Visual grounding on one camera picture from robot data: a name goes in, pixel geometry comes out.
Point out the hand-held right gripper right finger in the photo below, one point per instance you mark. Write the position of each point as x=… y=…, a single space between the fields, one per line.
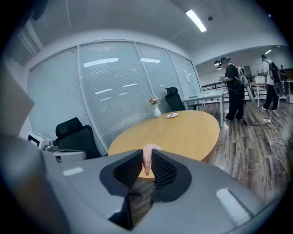
x=206 y=187

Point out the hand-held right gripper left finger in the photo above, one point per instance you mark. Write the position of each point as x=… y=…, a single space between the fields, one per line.
x=91 y=182

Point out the small white plate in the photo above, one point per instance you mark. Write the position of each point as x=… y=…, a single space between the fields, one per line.
x=168 y=116

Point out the black office chair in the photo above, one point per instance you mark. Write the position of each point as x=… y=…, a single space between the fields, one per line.
x=175 y=100
x=77 y=141

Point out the white box appliance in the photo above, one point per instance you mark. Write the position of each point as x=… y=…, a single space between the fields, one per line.
x=36 y=139

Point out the white ceramic vase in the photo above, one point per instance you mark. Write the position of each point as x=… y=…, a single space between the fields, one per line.
x=157 y=112

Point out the white power strip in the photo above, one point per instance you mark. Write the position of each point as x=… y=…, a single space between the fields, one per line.
x=267 y=120

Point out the pink flower bouquet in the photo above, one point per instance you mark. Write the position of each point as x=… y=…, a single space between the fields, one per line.
x=154 y=100

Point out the black metal railing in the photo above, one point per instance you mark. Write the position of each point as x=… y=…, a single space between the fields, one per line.
x=213 y=86

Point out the wooden desk with white legs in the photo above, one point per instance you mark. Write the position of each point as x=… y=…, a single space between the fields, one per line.
x=258 y=85

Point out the long ceiling light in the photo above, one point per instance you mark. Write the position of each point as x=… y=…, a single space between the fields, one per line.
x=195 y=20

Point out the round smoke detector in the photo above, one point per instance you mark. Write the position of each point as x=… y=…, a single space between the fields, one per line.
x=210 y=18

